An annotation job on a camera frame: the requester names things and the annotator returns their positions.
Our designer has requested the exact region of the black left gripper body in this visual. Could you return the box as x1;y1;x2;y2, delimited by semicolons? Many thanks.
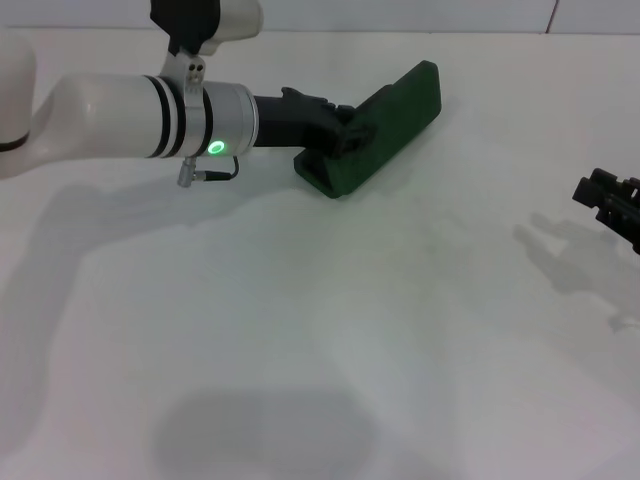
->
252;87;351;156

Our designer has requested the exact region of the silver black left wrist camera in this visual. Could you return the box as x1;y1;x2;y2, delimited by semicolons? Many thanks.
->
148;0;265;96

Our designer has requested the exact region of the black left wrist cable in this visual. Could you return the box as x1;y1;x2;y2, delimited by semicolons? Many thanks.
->
176;154;241;188

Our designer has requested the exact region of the green glasses case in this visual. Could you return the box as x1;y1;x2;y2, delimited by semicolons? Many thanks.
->
293;59;443;201

